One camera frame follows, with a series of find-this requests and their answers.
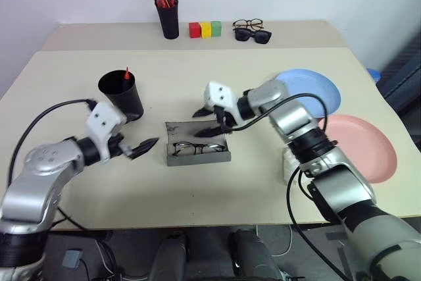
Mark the green block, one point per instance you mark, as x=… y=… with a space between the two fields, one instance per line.
x=216 y=28

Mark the dark grey rounded shell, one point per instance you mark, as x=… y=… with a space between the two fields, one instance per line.
x=251 y=254
x=169 y=256

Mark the black sunglasses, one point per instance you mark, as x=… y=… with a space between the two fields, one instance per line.
x=261 y=36

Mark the black thin-frame glasses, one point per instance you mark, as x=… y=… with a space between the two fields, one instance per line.
x=184 y=147

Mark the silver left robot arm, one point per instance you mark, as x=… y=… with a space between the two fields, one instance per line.
x=29 y=192

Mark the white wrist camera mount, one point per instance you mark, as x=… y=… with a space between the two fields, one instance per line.
x=218 y=96
x=102 y=119

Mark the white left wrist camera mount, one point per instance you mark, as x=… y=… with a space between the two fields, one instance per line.
x=102 y=119

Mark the black slatted object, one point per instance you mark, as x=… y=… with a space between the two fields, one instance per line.
x=403 y=73

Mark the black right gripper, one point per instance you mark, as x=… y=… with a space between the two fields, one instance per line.
x=226 y=121

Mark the black tool holder cup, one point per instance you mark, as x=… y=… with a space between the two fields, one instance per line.
x=168 y=21

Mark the blue round container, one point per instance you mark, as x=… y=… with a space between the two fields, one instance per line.
x=374 y=75

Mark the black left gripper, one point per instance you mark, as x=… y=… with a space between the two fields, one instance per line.
x=116 y=146

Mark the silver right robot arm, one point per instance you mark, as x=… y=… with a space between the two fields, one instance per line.
x=342 y=192

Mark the white box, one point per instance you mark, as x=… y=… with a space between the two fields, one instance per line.
x=288 y=164

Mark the blue plate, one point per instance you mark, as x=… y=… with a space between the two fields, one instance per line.
x=315 y=85

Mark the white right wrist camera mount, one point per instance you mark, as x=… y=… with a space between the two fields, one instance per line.
x=218 y=96

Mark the small grey box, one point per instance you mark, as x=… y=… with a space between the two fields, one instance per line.
x=72 y=258

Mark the red block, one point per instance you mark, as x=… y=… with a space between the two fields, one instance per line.
x=194 y=30

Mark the pink plate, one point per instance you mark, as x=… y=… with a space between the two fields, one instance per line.
x=361 y=149

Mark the grey floor tape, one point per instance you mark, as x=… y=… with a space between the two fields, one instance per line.
x=335 y=236

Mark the red marker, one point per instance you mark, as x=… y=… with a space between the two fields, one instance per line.
x=126 y=75

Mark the brown frame glasses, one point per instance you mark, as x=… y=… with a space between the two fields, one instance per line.
x=239 y=23

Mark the grey open glasses case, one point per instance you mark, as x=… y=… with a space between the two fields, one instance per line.
x=197 y=158

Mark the yellow block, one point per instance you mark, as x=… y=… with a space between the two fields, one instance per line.
x=206 y=30

